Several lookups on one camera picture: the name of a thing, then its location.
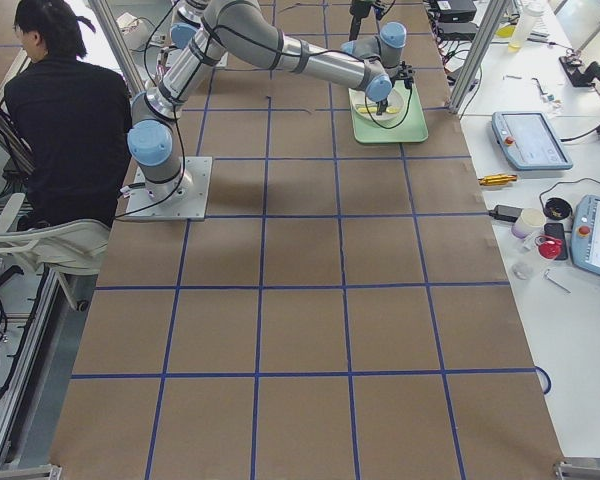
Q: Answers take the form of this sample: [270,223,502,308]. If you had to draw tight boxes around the orange gold cylinder tool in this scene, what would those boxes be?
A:
[478,173,518,187]

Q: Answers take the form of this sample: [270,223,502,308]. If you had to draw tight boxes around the silver hex key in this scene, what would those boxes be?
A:
[543,269,571,294]

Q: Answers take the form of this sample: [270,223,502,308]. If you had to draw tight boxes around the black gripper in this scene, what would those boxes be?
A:
[376,60,415,116]

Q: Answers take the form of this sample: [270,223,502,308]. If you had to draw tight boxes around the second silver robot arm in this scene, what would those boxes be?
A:
[147,1,407,119]

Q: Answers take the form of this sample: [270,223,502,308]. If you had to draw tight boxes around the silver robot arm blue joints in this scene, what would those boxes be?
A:
[126,0,407,204]

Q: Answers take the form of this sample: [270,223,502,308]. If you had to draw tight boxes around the lower teach pendant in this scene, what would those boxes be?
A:
[570,195,600,276]

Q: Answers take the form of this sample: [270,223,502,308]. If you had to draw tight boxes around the black smartphone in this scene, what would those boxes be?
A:
[543,222,570,262]

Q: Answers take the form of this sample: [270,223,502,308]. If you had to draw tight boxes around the teach pendant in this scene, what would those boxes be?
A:
[491,111,573,171]
[570,195,600,276]

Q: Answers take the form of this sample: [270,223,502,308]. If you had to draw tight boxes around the left aluminium frame rack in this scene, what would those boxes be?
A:
[0,272,63,469]

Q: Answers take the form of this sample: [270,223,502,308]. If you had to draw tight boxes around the black electronics box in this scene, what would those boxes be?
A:
[429,0,477,23]

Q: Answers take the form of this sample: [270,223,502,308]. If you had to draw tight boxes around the light green tray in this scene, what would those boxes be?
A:
[350,84,428,144]

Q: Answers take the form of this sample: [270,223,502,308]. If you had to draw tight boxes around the black power adapter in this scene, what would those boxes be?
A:
[488,204,522,223]

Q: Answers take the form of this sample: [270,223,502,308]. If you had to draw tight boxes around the black round dish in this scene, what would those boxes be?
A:
[543,197,573,221]

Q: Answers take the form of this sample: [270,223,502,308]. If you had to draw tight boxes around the white office chair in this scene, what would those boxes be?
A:
[0,193,110,311]

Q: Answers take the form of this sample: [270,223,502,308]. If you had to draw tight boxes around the person in black shirt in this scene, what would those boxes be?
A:
[3,0,133,232]

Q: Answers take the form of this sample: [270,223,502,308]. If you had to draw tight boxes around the aluminium frame post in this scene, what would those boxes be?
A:
[448,0,507,113]

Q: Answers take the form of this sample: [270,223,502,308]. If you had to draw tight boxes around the white paper cup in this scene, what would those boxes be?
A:
[511,208,546,239]

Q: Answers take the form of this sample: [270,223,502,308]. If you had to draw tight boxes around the clear plastic bottle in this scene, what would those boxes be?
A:
[508,0,545,52]

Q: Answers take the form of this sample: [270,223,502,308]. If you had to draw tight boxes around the white round plate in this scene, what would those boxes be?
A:
[349,89,406,126]

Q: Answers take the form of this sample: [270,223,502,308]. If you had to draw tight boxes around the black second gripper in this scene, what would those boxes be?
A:
[349,0,388,20]

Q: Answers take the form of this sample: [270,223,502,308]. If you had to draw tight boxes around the red round lid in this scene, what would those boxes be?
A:
[535,235,563,260]

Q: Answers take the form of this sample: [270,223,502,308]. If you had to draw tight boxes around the upper teach pendant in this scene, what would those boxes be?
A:
[491,111,573,171]

